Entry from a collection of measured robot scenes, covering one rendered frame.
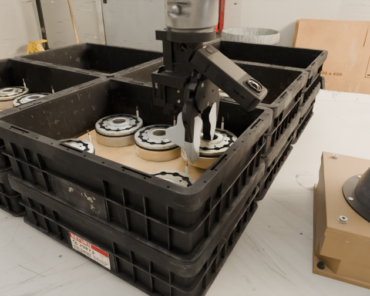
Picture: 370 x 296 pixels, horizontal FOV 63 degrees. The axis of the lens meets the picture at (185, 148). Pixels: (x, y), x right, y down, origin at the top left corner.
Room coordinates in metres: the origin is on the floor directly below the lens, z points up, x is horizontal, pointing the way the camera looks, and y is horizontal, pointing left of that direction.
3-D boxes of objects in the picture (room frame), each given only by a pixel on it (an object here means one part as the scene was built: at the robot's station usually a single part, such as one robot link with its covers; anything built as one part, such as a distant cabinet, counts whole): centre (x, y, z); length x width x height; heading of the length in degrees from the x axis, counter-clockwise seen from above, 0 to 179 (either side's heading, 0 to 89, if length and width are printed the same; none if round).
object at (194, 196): (0.48, 0.08, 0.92); 0.40 x 0.30 x 0.02; 59
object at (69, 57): (0.95, 0.27, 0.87); 0.40 x 0.30 x 0.11; 59
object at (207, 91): (0.47, 0.00, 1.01); 0.09 x 0.08 x 0.12; 59
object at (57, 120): (0.48, 0.08, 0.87); 0.40 x 0.30 x 0.11; 59
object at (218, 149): (0.49, -0.04, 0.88); 0.10 x 0.10 x 0.01
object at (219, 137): (0.49, -0.04, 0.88); 0.05 x 0.05 x 0.01
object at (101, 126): (0.60, 0.14, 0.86); 0.10 x 0.10 x 0.01
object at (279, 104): (0.74, -0.07, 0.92); 0.40 x 0.30 x 0.02; 59
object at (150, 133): (0.54, 0.05, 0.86); 0.05 x 0.05 x 0.01
